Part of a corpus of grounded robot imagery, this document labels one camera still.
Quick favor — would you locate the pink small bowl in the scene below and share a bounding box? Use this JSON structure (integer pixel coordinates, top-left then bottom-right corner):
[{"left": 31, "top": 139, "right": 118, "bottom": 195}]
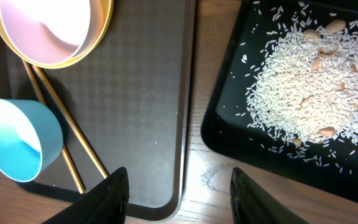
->
[{"left": 0, "top": 0, "right": 104, "bottom": 65}]

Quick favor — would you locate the brown serving tray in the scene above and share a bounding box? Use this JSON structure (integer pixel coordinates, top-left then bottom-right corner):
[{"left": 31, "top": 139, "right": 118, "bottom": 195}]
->
[{"left": 0, "top": 1, "right": 196, "bottom": 222}]

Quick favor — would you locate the light blue bowl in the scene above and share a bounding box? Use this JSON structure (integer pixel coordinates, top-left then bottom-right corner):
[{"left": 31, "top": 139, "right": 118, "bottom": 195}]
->
[{"left": 0, "top": 99, "right": 63, "bottom": 182}]

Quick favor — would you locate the black waste tray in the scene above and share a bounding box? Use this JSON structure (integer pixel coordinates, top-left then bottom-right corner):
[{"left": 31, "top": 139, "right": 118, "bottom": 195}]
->
[{"left": 201, "top": 1, "right": 358, "bottom": 203}]

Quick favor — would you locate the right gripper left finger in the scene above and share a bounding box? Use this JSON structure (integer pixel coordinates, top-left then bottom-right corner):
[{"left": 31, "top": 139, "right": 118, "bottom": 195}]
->
[{"left": 44, "top": 167, "right": 129, "bottom": 224}]

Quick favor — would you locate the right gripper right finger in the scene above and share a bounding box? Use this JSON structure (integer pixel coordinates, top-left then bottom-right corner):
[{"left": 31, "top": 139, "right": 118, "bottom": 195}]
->
[{"left": 230, "top": 167, "right": 307, "bottom": 224}]

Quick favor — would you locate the rice and shell waste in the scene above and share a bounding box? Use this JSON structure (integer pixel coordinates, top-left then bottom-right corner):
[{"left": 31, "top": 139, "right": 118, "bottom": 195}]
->
[{"left": 230, "top": 0, "right": 358, "bottom": 181}]

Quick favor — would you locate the wooden chopstick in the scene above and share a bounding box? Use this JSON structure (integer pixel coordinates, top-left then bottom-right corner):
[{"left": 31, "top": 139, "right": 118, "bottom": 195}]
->
[
  {"left": 32, "top": 65, "right": 109, "bottom": 179},
  {"left": 22, "top": 60, "right": 85, "bottom": 194}
]

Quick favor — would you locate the yellow round plate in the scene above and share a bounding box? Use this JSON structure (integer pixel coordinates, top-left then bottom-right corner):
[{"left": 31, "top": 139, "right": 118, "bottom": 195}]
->
[{"left": 0, "top": 0, "right": 114, "bottom": 70}]

